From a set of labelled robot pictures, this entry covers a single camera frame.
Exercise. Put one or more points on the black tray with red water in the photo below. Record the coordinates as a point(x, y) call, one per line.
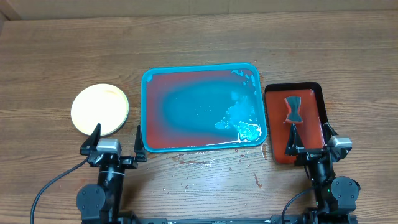
point(312, 111)

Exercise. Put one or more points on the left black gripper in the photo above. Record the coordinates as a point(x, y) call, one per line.
point(139, 152)

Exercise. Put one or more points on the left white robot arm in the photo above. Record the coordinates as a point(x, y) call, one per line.
point(100, 202)

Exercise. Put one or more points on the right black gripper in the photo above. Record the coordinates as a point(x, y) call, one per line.
point(296, 144)

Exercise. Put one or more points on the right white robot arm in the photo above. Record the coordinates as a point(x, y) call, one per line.
point(335, 196)

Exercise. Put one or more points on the teal serving tray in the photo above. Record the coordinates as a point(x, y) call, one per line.
point(202, 107)

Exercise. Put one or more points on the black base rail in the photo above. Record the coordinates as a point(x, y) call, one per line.
point(275, 219)

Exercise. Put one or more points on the yellow-green plate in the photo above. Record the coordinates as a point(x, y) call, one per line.
point(102, 104)

